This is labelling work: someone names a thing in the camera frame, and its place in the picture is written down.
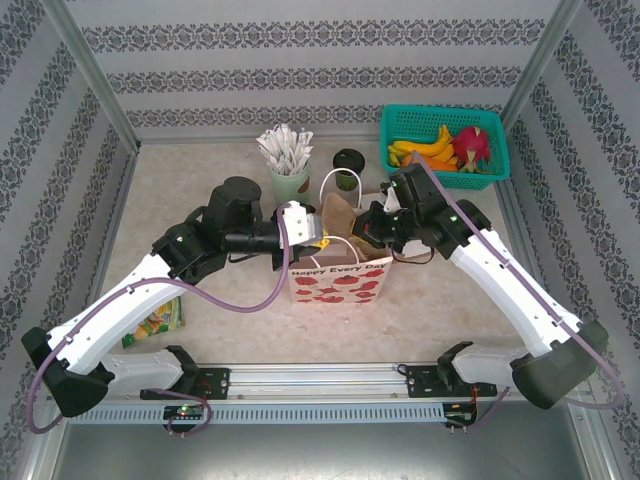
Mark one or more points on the white paper bag red prints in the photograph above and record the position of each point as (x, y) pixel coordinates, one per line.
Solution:
(340, 285)

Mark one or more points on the green coffee cup black lid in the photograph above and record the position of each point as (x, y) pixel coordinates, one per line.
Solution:
(349, 160)

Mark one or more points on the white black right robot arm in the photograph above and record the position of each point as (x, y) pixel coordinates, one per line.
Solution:
(510, 290)

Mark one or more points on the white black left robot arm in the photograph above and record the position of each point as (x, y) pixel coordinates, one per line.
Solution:
(110, 320)

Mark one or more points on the mint green holder cup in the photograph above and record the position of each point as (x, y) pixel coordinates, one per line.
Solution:
(287, 187)

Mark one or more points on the orange carrot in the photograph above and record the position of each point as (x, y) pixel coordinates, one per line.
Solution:
(442, 165)

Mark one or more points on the yellow banana bunch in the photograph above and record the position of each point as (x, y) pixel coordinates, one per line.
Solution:
(425, 148)

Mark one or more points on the pink dragon fruit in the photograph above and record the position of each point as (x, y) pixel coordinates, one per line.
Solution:
(470, 145)

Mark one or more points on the teal plastic mesh basket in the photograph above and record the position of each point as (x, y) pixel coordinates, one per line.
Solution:
(425, 120)

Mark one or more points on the green yellow snack packet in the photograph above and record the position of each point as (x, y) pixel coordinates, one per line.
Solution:
(160, 320)

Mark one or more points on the grey metal front panel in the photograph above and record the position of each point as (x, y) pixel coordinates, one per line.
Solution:
(320, 455)

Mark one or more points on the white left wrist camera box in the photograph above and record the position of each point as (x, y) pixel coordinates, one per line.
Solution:
(297, 222)

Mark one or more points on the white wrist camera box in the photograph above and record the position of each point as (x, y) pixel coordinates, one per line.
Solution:
(391, 200)
(297, 222)

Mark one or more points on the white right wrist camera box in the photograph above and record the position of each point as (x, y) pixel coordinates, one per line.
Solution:
(391, 200)

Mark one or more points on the aluminium frame back rail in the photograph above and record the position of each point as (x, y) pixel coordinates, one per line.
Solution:
(225, 141)

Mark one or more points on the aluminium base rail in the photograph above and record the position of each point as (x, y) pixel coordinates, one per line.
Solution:
(320, 380)

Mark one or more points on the aluminium frame post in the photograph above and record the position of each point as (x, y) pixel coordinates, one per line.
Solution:
(540, 60)
(97, 80)

